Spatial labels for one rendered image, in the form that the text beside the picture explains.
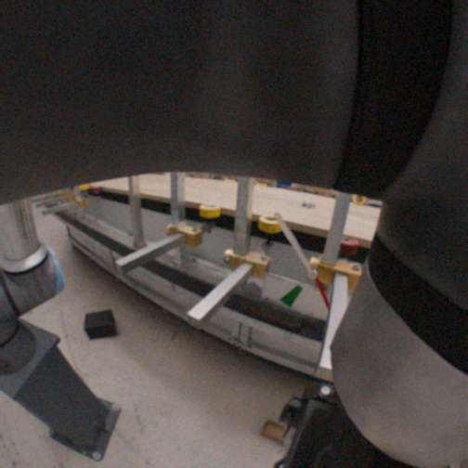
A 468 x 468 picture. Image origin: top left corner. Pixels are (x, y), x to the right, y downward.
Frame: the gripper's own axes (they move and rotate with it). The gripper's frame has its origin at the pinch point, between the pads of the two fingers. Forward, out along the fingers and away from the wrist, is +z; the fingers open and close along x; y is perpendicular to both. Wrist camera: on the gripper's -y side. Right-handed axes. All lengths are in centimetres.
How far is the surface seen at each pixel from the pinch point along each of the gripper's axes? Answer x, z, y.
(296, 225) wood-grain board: -15, -7, -59
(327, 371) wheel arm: 0.3, -2.5, -10.1
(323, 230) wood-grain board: -6, -7, -59
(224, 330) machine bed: -44, 66, -64
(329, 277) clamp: -1.7, -1.6, -38.3
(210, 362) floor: -44, 83, -50
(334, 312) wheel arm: -0.1, -3.4, -22.6
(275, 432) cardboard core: 4, 75, -25
